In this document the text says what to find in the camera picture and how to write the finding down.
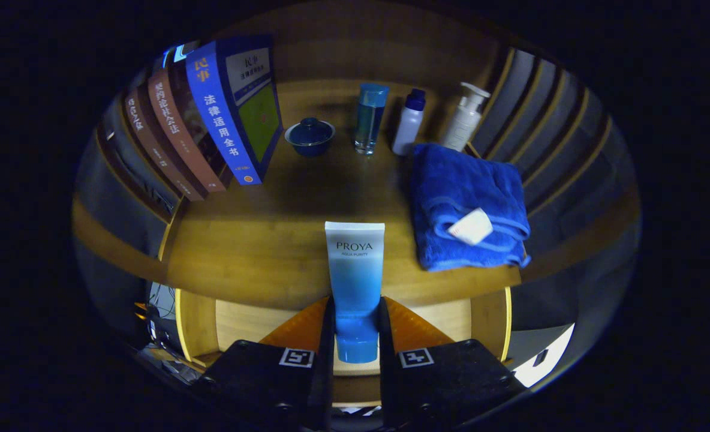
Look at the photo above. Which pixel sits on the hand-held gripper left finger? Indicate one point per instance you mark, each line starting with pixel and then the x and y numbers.
pixel 325 384

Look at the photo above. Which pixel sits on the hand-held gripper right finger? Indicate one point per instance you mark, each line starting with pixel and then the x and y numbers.
pixel 389 384

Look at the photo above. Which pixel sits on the wooden drawer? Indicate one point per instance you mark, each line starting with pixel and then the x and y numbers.
pixel 253 324

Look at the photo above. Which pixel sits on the blue and white tube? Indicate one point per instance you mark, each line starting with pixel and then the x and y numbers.
pixel 355 282

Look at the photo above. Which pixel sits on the wooden countertop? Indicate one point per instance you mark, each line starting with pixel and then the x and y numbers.
pixel 271 240

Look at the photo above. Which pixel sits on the blue folded towel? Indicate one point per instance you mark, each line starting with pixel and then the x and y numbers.
pixel 463 180

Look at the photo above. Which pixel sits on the blue lidded teacup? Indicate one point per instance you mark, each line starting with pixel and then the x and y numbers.
pixel 310 137

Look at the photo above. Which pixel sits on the white bottle with blue cap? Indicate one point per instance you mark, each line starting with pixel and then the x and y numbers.
pixel 408 129

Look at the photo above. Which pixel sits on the teal glass bottle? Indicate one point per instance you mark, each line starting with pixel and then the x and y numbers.
pixel 370 117

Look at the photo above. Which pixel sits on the white pump bottle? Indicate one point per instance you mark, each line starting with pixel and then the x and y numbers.
pixel 463 123

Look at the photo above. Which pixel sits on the blue book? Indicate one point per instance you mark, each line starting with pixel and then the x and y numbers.
pixel 223 120

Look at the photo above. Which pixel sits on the thick brown book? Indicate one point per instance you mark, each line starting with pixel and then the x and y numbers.
pixel 181 135

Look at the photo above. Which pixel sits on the thin brown book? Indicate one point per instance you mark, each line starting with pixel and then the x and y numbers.
pixel 157 150

